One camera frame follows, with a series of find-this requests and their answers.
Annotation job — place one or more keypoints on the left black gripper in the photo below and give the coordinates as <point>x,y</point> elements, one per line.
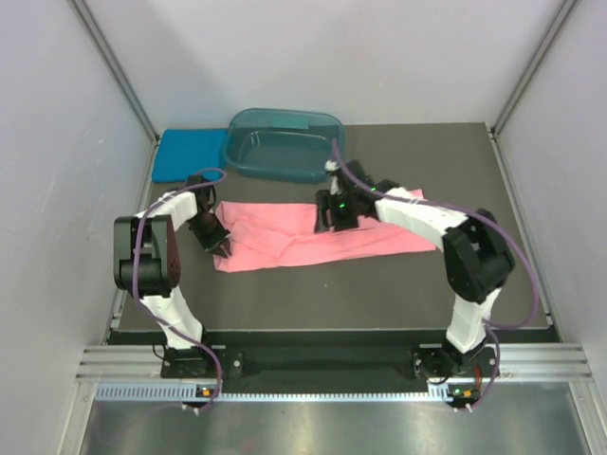
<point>219,236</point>

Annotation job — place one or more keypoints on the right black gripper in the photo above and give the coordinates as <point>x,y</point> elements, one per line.
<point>325,203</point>

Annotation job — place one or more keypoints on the pink t shirt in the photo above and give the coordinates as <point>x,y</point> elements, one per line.
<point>269,235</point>

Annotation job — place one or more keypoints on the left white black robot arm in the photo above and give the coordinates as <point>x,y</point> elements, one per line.
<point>148,267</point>

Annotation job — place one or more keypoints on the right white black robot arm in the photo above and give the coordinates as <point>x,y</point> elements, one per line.
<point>477,261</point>

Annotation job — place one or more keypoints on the teal plastic tub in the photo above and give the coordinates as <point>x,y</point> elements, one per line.
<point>282,145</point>

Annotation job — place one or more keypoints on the folded blue t shirt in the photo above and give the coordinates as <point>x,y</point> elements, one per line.
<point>184,152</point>

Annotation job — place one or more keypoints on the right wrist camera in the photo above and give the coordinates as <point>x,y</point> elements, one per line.
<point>347,179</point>

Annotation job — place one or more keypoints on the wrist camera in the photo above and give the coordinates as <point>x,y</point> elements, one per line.
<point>199,187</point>
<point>347,179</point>

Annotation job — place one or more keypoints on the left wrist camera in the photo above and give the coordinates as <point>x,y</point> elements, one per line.
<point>199,187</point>

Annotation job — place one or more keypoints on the grey slotted cable duct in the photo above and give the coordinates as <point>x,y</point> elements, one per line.
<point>199,394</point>

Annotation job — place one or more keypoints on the aluminium frame rail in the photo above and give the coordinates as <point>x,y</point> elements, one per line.
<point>118,364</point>

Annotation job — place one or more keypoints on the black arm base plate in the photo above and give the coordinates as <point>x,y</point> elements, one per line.
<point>245,353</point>

